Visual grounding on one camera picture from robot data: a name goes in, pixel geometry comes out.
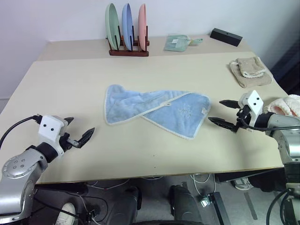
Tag beige cloth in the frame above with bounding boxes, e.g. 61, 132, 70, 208
229, 56, 273, 89

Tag dark wooden plate rack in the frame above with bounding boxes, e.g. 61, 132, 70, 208
106, 24, 150, 57

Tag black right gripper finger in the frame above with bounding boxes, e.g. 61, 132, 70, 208
208, 117, 238, 134
218, 99, 241, 109

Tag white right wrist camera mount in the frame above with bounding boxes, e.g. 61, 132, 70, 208
239, 90, 264, 128

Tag black metal table leg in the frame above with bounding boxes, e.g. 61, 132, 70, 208
207, 191, 232, 225

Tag thick black cable loop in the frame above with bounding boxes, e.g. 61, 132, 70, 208
266, 188, 292, 225

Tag green plate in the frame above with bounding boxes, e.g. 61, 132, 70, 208
105, 2, 121, 51

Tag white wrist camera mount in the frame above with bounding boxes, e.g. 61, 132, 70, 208
38, 115, 66, 156
239, 90, 264, 128

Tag black rectangular box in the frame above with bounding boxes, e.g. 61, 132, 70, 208
210, 28, 243, 47

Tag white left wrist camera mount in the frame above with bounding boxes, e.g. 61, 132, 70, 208
38, 115, 66, 156

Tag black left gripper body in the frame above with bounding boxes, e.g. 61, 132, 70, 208
60, 132, 82, 152

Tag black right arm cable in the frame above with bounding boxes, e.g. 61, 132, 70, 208
240, 116, 300, 131

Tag pink white cloth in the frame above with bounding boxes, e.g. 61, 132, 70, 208
262, 94, 300, 118

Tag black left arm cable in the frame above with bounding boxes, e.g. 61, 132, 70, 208
0, 114, 42, 150

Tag dark rounded shape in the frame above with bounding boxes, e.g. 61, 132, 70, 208
169, 184, 203, 223
105, 186, 143, 225

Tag pink plate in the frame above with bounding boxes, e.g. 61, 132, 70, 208
137, 3, 149, 52

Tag blue plate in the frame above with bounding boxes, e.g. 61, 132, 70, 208
121, 3, 135, 51

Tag white cable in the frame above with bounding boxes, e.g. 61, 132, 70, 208
189, 172, 217, 199

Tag thin white and red wires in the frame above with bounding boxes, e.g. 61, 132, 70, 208
86, 178, 130, 191

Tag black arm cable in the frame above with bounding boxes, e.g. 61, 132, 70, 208
240, 116, 300, 131
0, 114, 42, 150

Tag white sneaker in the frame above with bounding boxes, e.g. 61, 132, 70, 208
232, 177, 254, 191
54, 202, 77, 225

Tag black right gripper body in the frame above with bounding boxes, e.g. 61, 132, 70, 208
234, 105, 253, 134

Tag light blue towel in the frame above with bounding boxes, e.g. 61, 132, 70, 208
104, 84, 212, 141

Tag green cloth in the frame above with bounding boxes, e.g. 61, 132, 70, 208
163, 34, 203, 53

